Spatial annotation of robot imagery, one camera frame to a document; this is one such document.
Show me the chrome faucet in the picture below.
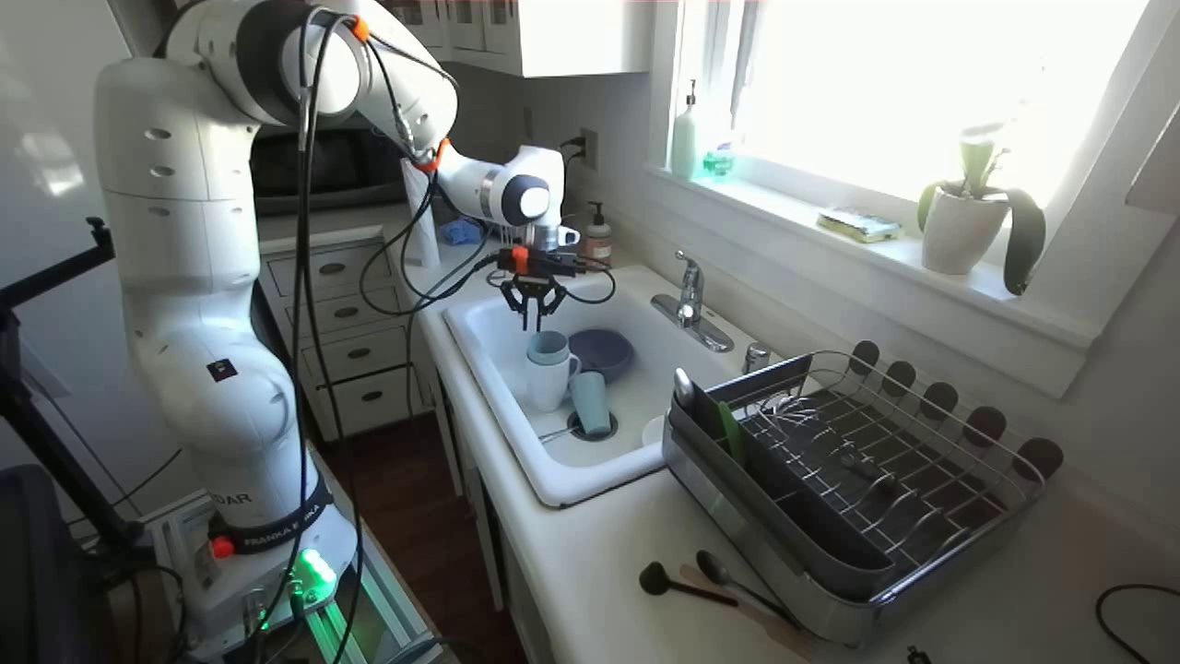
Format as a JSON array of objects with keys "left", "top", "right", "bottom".
[{"left": 654, "top": 251, "right": 734, "bottom": 353}]

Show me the potted plant in white pot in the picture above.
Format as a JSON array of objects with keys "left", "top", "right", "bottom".
[{"left": 913, "top": 122, "right": 1047, "bottom": 294}]

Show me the white mug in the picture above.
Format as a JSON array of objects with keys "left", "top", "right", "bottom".
[{"left": 522, "top": 350, "right": 580, "bottom": 413}]

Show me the white sink basin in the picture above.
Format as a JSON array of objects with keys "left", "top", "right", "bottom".
[{"left": 446, "top": 273, "right": 750, "bottom": 509}]

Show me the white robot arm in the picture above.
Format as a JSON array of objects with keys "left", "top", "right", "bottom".
[{"left": 92, "top": 0, "right": 580, "bottom": 553}]

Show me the blue bowl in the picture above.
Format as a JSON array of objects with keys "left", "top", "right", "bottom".
[{"left": 568, "top": 330, "right": 633, "bottom": 380}]

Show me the black microwave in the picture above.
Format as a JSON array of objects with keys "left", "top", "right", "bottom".
[{"left": 252, "top": 122, "right": 404, "bottom": 218}]

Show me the yellow green sponge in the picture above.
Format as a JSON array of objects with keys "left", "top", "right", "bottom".
[{"left": 819, "top": 212, "right": 898, "bottom": 243}]

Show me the chrome sink sprayer cap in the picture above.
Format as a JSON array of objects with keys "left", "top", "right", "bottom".
[{"left": 744, "top": 343, "right": 771, "bottom": 371}]

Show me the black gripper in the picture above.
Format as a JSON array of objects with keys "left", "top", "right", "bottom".
[{"left": 493, "top": 226, "right": 584, "bottom": 333}]

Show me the black power cable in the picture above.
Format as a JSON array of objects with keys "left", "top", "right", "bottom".
[{"left": 1091, "top": 579, "right": 1180, "bottom": 664}]

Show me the blue cloth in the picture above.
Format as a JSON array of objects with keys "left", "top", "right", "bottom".
[{"left": 440, "top": 218, "right": 483, "bottom": 247}]

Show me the orange soap pump bottle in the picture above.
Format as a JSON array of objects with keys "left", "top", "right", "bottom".
[{"left": 584, "top": 203, "right": 612, "bottom": 267}]

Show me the green dish soap bottle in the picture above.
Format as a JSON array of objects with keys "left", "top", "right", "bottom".
[{"left": 669, "top": 76, "right": 698, "bottom": 176}]

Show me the metal dish rack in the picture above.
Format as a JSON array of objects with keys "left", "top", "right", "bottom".
[{"left": 662, "top": 338, "right": 1061, "bottom": 646}]

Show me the black measuring spoon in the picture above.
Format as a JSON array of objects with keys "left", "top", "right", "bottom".
[
  {"left": 637, "top": 562, "right": 730, "bottom": 606},
  {"left": 693, "top": 550, "right": 799, "bottom": 627}
]

